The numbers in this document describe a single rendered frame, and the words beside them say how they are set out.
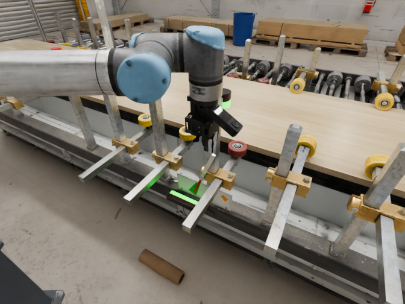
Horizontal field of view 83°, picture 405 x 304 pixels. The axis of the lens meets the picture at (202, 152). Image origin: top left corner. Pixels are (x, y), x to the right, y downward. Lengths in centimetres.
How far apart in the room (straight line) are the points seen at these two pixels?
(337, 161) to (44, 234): 191
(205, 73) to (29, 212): 197
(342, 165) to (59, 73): 94
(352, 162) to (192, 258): 111
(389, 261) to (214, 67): 60
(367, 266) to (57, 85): 103
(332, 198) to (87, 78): 96
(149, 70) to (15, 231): 193
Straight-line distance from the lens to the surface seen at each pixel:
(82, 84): 49
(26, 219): 226
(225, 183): 88
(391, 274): 70
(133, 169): 120
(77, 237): 195
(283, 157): 73
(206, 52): 56
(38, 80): 52
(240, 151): 95
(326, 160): 102
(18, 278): 147
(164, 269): 156
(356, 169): 104
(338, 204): 111
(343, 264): 99
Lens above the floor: 148
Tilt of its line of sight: 38 degrees down
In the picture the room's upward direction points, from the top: straight up
